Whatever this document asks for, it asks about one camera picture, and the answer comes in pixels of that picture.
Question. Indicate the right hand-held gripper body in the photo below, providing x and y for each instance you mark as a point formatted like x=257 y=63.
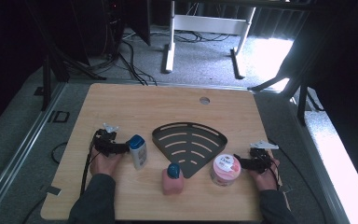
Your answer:
x=260 y=158

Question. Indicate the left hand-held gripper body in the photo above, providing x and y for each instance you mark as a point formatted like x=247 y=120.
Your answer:
x=105 y=141

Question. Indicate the white bottle with blue cap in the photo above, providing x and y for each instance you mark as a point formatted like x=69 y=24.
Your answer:
x=139 y=157

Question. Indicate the pink jar with printed lid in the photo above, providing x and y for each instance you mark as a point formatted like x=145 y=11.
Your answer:
x=225 y=169

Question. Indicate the black slotted corner shelf tray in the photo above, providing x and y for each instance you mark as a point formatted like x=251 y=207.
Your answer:
x=189 y=146

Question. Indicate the pink bottle with blue cap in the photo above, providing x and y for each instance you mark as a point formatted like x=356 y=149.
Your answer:
x=172 y=183

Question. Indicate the person's right hand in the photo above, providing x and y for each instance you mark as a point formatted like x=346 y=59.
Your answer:
x=267 y=179

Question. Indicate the person's left hand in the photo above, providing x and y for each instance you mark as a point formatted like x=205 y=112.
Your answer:
x=105 y=165

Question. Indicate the grey tape piece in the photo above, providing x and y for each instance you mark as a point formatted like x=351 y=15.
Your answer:
x=52 y=190

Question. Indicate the black angled metal stand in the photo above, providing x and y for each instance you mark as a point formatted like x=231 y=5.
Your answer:
x=301 y=93

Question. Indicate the black tripod stand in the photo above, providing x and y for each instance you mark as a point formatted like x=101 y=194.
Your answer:
x=46 y=77

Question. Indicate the dark equipment cabinet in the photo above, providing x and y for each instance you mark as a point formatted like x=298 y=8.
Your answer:
x=99 y=28

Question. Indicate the black floor bracket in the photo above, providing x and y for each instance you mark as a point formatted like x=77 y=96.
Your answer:
x=61 y=116

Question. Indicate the metal floor rail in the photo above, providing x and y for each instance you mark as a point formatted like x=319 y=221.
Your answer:
x=18 y=149

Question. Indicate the white desk frame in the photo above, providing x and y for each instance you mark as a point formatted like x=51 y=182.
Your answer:
x=209 y=24

